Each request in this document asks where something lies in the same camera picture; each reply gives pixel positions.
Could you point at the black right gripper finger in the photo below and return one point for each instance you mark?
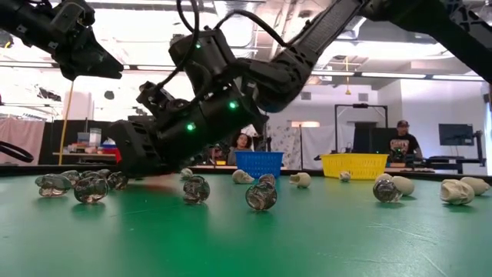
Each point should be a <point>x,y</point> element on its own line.
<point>169,172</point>
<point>134,150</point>

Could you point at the clear glass skull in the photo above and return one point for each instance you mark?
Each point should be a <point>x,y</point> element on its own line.
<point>261,196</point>
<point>72,177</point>
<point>117,181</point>
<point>267,178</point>
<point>386,191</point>
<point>53,184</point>
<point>196,189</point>
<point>104,173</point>
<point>89,174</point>

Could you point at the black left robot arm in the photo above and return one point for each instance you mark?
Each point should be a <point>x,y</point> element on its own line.
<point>23,23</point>

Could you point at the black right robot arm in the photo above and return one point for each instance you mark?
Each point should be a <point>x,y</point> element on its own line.
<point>292,69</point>

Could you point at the black round ceiling lamp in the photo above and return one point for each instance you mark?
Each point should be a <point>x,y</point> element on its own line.
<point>109,95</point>

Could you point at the person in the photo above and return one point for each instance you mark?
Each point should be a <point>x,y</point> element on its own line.
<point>403,144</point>
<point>240,142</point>

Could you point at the clear plastic container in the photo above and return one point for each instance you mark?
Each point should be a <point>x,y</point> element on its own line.
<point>95,137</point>

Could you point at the cluttered work table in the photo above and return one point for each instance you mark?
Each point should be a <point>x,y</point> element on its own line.
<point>77,154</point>

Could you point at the cluster of grey pieces left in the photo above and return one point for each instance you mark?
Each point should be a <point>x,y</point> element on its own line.
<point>91,189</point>

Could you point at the blue plastic basket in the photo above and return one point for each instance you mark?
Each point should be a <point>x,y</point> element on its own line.
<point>259,163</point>

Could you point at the pink curtain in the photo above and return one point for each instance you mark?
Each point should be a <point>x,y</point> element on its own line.
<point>23,132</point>

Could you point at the white patterned sheet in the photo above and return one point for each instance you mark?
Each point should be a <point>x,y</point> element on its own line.
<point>286,146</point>

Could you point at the yellow hanging pendant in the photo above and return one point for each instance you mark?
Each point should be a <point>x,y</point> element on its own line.
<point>348,92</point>

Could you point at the yellow plastic basket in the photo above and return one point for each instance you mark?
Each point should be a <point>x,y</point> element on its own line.
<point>353,165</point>

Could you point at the long ceiling strip light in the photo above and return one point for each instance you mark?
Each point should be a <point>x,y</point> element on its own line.
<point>392,75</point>

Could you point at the black desk stand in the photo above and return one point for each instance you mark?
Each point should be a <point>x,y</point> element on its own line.
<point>478,146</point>

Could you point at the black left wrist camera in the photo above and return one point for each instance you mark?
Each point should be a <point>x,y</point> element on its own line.
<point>73,17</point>

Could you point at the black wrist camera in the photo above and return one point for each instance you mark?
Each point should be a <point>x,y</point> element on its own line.
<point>73,17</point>
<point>207,57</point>

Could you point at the black partition wall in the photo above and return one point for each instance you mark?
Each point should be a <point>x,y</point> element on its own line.
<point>54,138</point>

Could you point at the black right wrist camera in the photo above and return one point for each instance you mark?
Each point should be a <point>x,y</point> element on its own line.
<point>207,57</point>

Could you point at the glowing wall light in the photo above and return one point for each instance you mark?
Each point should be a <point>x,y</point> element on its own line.
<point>305,124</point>

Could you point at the grey wall vent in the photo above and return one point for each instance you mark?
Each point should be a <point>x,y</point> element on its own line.
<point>305,95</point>
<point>363,97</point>

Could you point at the black table border rail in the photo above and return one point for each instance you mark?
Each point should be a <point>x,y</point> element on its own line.
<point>23,169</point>

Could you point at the black metal frame stand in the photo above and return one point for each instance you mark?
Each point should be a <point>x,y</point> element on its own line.
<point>361,105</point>

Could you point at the black wall monitor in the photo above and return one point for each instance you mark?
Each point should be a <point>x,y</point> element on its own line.
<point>456,134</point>

